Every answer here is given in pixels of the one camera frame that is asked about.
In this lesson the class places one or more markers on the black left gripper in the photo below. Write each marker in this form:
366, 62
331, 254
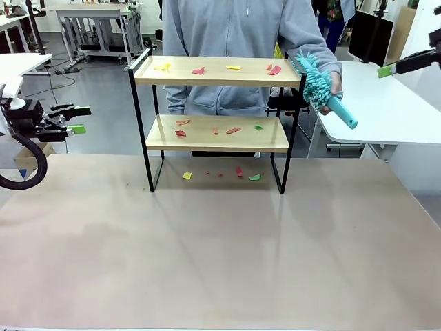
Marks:
24, 115

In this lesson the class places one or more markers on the person torso in grey hoodie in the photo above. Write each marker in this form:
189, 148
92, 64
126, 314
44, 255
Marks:
227, 31

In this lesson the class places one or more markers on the large red paper scrap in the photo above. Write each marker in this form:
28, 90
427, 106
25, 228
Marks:
274, 70

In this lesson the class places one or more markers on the black stand pole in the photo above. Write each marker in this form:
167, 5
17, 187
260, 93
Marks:
34, 24

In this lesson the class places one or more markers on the black office chair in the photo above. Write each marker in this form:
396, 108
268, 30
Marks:
293, 103

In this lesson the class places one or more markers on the bystander in blue trousers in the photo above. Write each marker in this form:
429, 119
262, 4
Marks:
332, 24

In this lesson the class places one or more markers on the small green paper scrap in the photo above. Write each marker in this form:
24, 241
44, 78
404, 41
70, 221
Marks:
258, 127

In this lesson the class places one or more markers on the white table with red items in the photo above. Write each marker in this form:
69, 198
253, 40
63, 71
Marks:
10, 22

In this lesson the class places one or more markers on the white desk with rounded edge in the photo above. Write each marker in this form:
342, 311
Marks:
20, 62

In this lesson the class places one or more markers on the brown cardboard box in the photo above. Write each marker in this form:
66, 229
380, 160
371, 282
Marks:
31, 157

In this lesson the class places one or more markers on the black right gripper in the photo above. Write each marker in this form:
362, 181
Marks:
436, 38

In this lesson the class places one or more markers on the upright red paper scrap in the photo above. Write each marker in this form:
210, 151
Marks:
239, 171

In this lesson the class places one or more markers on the crumpled yellow paper scrap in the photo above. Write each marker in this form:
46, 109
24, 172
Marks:
162, 67

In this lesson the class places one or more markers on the flat yellow paper scrap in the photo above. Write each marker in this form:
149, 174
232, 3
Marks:
233, 67

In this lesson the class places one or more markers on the person's right forearm grey sleeve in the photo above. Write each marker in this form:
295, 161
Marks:
175, 100

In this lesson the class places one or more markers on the dark red paper scrap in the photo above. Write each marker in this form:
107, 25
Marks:
180, 133

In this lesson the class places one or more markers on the person's left forearm grey sleeve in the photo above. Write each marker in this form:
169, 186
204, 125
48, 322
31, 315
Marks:
320, 51

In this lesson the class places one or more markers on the black monitor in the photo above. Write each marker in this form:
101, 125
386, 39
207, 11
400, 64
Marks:
370, 34

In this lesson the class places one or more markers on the long orange-red paper scrap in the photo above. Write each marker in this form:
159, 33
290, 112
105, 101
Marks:
183, 122

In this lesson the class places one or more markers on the wide green paper scrap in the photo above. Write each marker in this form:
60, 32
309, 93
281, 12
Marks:
255, 177

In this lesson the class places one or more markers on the yellow-green bag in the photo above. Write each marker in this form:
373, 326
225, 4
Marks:
277, 51

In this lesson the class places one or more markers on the square yellow paper scrap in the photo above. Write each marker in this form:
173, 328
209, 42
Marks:
187, 175

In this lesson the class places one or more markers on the black-framed two-tier wooden shelf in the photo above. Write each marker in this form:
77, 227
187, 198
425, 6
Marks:
217, 77

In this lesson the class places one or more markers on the grey-framed workbench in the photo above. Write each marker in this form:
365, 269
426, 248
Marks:
93, 13

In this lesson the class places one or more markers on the teal chenille duster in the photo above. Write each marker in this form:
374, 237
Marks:
315, 82

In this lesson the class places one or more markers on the slim red paper scrap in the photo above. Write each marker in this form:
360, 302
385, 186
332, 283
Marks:
233, 130

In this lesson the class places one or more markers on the person's left hand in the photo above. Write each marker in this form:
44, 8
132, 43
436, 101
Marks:
337, 84

